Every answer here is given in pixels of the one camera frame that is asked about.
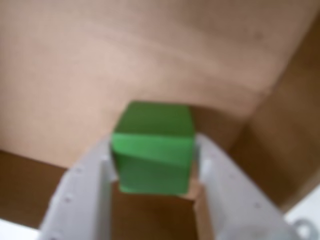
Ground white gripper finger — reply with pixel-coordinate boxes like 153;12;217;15
193;134;296;240
39;136;119;240

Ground green cube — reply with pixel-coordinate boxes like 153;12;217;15
110;100;196;196

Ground brown cardboard box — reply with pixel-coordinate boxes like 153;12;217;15
0;0;320;240

